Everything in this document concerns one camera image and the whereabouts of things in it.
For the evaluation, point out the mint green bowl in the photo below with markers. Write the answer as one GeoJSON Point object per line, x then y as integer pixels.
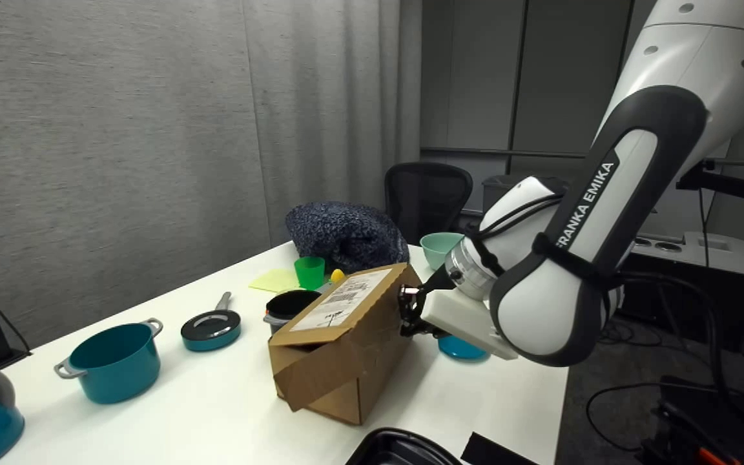
{"type": "Point", "coordinates": [441, 249]}

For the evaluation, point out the dark blue speckled cushion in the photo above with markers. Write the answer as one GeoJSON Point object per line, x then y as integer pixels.
{"type": "Point", "coordinates": [346, 234]}

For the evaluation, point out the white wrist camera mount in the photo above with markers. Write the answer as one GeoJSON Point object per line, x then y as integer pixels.
{"type": "Point", "coordinates": [466, 323]}

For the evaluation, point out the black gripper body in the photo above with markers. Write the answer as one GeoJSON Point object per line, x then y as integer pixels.
{"type": "Point", "coordinates": [413, 310]}

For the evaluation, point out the black office chair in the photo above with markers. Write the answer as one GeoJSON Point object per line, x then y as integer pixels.
{"type": "Point", "coordinates": [428, 195]}

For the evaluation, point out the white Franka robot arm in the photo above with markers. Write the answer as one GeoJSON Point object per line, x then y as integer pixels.
{"type": "Point", "coordinates": [691, 53]}

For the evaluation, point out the grey box on desk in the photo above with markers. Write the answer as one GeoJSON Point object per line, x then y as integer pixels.
{"type": "Point", "coordinates": [716, 253]}

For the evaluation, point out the white table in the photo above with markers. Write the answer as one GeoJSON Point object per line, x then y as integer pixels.
{"type": "Point", "coordinates": [199, 403]}

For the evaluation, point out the grey curtain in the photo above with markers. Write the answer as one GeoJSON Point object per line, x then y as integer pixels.
{"type": "Point", "coordinates": [174, 129]}

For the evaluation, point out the small round dish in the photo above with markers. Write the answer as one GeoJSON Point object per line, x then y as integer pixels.
{"type": "Point", "coordinates": [288, 302]}

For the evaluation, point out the brown cardboard box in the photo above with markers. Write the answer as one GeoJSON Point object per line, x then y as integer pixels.
{"type": "Point", "coordinates": [337, 361]}

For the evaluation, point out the black camera boom bar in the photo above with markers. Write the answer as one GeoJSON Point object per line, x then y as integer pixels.
{"type": "Point", "coordinates": [735, 181]}

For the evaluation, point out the black case on floor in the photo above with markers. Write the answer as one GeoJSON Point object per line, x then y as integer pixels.
{"type": "Point", "coordinates": [716, 422]}

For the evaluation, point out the black ridged grill tray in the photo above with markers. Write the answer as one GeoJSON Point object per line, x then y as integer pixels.
{"type": "Point", "coordinates": [402, 448]}

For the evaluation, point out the small black frying pan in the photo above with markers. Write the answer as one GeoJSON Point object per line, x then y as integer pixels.
{"type": "Point", "coordinates": [211, 330]}

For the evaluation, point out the green plastic cup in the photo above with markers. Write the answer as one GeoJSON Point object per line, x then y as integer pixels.
{"type": "Point", "coordinates": [310, 272]}

